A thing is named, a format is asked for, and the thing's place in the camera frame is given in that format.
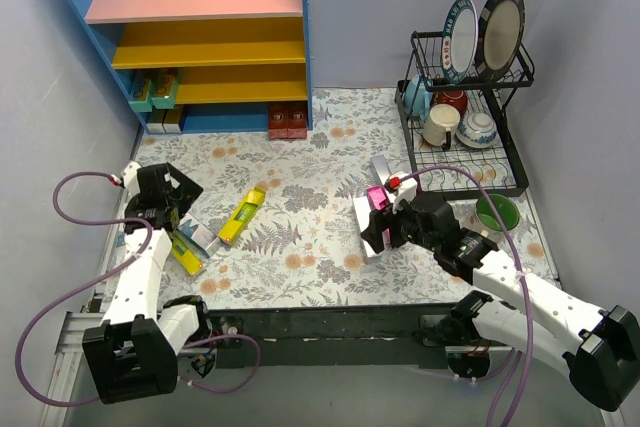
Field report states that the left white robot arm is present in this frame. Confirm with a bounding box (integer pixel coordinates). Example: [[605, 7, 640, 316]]
[[82, 162, 213, 404]]

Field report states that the silver blue R.O box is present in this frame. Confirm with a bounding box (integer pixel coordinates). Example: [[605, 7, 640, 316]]
[[179, 214, 220, 258]]

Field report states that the plain silver toothpaste box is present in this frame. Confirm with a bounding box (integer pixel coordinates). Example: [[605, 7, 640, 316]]
[[352, 196, 381, 264]]

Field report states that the light blue cup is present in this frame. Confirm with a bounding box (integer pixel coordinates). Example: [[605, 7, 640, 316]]
[[403, 74, 432, 121]]

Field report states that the yellow toothpaste box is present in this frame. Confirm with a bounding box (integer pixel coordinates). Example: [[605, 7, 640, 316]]
[[171, 236, 203, 276], [218, 188, 266, 246]]

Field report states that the green mug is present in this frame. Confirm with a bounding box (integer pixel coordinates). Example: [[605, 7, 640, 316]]
[[475, 194, 520, 231]]

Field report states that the black wire dish rack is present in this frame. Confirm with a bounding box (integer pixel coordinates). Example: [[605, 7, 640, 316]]
[[395, 31, 535, 197]]

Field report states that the floral table mat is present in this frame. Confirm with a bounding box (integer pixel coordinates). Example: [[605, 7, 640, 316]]
[[98, 86, 562, 312]]

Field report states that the yellow toothpaste box front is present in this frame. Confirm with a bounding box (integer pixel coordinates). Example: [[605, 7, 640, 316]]
[[171, 236, 203, 276]]

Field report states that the cream mug with dark handle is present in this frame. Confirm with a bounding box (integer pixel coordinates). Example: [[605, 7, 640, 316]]
[[423, 104, 461, 151]]

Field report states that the red ceramic bowl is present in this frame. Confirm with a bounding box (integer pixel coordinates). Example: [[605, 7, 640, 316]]
[[432, 90, 468, 118]]

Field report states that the white plate with green rim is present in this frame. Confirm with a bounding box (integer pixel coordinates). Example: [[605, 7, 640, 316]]
[[441, 0, 478, 85]]

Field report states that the silver purple toothpaste box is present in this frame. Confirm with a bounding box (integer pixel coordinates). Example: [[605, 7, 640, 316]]
[[146, 109, 166, 134]]

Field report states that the blue shelf with coloured boards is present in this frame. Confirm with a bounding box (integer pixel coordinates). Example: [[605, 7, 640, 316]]
[[68, 0, 313, 135]]

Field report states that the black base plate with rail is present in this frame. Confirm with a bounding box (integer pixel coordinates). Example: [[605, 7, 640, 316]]
[[39, 304, 626, 427]]

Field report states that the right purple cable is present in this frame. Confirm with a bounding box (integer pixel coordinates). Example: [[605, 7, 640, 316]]
[[399, 165, 534, 427]]

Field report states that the dark rimmed grey plate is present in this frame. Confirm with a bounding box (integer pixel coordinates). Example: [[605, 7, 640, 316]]
[[474, 0, 525, 82]]

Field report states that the blue and white bowl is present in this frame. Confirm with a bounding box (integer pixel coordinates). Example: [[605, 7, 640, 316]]
[[456, 112, 498, 149]]

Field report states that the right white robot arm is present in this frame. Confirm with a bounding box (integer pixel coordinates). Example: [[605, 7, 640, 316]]
[[361, 193, 639, 412]]

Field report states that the pink toothpaste box left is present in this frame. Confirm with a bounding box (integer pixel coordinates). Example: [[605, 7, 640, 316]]
[[367, 186, 403, 249]]

